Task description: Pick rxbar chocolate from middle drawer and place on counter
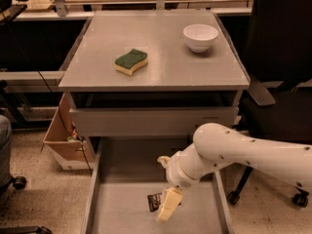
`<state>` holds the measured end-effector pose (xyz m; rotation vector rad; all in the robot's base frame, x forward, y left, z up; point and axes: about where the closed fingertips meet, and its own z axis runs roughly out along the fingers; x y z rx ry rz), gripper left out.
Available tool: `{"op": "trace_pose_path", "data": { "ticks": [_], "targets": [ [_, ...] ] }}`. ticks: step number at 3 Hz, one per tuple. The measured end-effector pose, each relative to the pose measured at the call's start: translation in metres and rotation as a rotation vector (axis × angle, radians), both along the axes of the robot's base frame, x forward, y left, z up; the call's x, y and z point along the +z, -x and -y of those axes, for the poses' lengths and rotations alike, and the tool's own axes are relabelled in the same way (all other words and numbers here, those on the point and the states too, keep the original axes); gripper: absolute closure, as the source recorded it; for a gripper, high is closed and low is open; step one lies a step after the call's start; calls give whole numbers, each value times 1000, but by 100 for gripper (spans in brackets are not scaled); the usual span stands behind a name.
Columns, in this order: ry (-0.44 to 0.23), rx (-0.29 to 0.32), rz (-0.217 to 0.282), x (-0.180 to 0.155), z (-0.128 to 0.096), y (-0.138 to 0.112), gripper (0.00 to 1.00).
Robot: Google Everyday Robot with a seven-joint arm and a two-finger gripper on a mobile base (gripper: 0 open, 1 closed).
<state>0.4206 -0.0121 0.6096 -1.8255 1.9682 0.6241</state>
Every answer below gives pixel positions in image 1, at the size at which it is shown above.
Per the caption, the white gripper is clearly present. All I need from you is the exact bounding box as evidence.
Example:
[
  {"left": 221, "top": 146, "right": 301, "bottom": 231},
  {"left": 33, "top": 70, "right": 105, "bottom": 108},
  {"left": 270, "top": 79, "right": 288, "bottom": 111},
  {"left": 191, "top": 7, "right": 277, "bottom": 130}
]
[{"left": 156, "top": 151, "right": 199, "bottom": 222}]

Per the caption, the black rxbar chocolate bar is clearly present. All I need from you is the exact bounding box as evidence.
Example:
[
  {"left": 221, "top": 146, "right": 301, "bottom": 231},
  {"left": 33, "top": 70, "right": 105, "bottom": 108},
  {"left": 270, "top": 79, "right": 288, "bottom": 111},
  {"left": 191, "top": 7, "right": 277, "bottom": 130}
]
[{"left": 147, "top": 193, "right": 162, "bottom": 213}]

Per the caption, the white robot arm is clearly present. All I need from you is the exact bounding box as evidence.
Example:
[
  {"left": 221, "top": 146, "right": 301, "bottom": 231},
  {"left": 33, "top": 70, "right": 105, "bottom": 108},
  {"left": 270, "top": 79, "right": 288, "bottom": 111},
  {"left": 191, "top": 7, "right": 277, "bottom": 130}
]
[{"left": 157, "top": 123, "right": 312, "bottom": 222}]

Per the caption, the grey open middle drawer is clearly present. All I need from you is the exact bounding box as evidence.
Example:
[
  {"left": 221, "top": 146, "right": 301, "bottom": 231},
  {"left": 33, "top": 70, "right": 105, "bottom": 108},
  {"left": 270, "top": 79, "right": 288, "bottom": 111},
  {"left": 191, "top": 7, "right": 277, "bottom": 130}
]
[{"left": 81, "top": 137, "right": 235, "bottom": 234}]

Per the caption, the grey top drawer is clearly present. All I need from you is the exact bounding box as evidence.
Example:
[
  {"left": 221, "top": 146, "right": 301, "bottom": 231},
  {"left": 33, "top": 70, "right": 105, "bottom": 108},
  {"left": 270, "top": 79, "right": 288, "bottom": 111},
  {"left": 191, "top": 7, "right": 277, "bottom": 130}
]
[{"left": 69, "top": 106, "right": 238, "bottom": 137}]

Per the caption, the grey drawer cabinet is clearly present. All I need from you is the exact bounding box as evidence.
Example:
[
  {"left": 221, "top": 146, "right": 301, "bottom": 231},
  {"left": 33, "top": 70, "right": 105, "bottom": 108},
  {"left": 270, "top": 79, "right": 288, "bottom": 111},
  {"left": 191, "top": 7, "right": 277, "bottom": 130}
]
[{"left": 58, "top": 9, "right": 251, "bottom": 161}]

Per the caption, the cardboard box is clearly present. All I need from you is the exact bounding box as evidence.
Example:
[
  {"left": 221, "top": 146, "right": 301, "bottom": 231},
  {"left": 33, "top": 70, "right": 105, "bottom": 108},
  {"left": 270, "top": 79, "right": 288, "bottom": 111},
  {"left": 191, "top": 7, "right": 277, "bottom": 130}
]
[{"left": 43, "top": 96, "right": 95, "bottom": 170}]

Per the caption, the green yellow sponge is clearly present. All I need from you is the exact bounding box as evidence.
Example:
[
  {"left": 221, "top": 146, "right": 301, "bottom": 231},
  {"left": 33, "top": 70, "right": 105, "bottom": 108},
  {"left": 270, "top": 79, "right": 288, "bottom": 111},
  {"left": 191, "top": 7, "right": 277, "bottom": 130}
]
[{"left": 115, "top": 49, "right": 148, "bottom": 76}]

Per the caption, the black office chair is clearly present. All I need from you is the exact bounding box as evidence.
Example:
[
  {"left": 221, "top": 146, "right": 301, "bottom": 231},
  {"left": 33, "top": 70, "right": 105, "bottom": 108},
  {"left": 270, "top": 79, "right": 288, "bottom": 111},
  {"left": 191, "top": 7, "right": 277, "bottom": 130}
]
[{"left": 221, "top": 0, "right": 312, "bottom": 208}]

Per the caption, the white ceramic bowl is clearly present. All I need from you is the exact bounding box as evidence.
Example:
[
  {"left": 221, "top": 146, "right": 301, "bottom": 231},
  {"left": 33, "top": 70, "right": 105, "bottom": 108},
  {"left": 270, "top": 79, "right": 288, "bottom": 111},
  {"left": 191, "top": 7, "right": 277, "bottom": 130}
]
[{"left": 183, "top": 24, "right": 218, "bottom": 53}]

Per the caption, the grey chair at left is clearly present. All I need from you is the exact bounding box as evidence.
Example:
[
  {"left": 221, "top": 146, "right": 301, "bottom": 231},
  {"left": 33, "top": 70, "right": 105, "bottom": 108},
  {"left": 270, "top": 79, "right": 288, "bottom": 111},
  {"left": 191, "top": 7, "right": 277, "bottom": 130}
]
[{"left": 0, "top": 115, "right": 53, "bottom": 234}]

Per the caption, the black device top left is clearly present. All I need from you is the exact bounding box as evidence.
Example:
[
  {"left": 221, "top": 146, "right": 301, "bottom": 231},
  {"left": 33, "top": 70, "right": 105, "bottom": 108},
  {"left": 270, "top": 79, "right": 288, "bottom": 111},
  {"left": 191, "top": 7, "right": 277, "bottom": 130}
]
[{"left": 0, "top": 0, "right": 28, "bottom": 25}]

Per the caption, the black cable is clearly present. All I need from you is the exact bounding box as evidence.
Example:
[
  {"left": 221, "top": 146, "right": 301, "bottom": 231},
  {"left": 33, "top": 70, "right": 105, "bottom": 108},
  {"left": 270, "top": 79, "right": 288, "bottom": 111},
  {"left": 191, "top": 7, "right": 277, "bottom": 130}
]
[{"left": 37, "top": 70, "right": 94, "bottom": 177}]

